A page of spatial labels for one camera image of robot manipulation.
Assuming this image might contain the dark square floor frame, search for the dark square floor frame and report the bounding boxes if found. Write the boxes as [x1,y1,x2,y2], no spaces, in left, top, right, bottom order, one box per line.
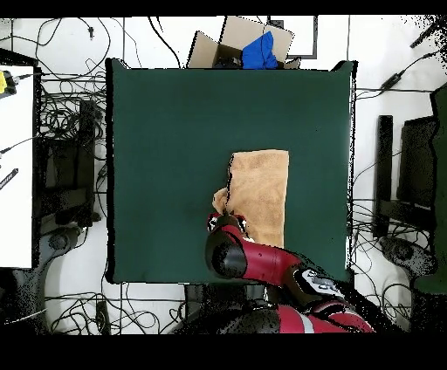
[266,15,319,59]

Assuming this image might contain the tan terry towel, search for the tan terry towel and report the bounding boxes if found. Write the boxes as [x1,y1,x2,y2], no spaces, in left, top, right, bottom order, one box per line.
[211,148,290,250]

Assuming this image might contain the dark green table cloth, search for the dark green table cloth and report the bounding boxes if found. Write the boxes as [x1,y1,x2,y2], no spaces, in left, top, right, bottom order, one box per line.
[105,58,357,284]

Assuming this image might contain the black upright bar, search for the black upright bar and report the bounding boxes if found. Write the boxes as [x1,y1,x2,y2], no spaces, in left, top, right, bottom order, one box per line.
[372,114,395,239]

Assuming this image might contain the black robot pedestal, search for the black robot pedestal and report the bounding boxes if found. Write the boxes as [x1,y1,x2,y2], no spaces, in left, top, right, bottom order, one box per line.
[183,283,277,315]

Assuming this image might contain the blue garment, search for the blue garment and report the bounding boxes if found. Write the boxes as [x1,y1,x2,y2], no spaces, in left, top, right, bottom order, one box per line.
[241,31,279,70]

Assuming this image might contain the black flat strip tool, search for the black flat strip tool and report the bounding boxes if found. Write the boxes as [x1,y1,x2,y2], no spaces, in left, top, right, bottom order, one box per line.
[0,168,19,190]

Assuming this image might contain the white desk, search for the white desk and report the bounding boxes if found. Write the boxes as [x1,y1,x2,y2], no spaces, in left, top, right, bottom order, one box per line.
[0,65,35,269]

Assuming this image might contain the dark green fabric piece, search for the dark green fabric piece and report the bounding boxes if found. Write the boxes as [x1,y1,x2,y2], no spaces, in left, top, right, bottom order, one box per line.
[413,82,447,295]

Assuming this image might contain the open cardboard box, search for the open cardboard box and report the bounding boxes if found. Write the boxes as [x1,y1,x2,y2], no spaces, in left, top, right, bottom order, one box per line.
[187,15,302,70]

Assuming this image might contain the yellow and black device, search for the yellow and black device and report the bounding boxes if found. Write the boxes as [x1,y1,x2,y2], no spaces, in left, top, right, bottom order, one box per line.
[0,69,17,99]

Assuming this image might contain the black tripod leg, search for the black tripod leg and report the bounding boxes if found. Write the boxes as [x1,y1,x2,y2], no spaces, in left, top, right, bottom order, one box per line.
[409,15,447,49]

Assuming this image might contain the thin black cable with plug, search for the thin black cable with plug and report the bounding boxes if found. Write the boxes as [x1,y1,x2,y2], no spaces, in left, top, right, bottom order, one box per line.
[34,17,113,77]

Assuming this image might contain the black power adapter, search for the black power adapter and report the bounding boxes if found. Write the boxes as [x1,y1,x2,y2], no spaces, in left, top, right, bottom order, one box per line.
[380,72,402,91]

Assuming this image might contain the thick black cable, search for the thick black cable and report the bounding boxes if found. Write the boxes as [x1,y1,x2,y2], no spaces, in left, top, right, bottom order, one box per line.
[147,15,183,70]

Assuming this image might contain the black power strip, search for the black power strip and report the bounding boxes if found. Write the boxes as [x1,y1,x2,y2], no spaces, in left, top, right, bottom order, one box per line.
[95,300,112,334]

